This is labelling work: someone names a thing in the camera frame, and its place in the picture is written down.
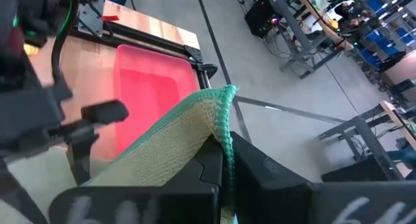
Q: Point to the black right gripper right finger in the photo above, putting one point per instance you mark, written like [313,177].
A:
[276,191]

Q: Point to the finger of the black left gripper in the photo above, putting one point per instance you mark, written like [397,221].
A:
[81,152]

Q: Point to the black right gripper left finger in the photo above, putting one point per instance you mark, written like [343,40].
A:
[195,201]

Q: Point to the pale green microfiber towel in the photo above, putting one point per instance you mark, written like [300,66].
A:
[169,146]

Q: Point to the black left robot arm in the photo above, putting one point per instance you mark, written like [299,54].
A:
[19,16]

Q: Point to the pink plastic bin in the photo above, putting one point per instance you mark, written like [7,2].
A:
[149,87]

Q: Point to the grey desk with wooden top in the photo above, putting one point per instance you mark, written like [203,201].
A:
[302,39]
[367,136]

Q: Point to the black table clamp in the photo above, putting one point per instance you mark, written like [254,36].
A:
[208,69]

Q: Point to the red tape strip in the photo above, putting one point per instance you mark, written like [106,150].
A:
[110,17]

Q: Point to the black computer tower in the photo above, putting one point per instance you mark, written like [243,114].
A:
[260,16]

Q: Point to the shelf with blue bins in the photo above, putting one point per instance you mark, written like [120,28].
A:
[386,39]

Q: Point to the person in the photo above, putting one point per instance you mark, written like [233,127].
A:
[349,14]

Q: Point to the grey metal mount plate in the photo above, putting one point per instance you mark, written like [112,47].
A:
[89,13]

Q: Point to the black aluminium table frame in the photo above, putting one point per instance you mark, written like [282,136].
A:
[146,39]

